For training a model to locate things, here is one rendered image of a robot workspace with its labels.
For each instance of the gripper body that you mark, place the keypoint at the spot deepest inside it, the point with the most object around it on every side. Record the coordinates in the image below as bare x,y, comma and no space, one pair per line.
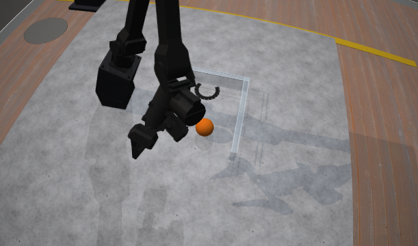
154,117

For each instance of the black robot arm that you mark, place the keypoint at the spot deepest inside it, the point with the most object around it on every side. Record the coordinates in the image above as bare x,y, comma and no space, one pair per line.
172,61

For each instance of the orange ball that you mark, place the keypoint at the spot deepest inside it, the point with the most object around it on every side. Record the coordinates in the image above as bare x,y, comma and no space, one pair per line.
204,127

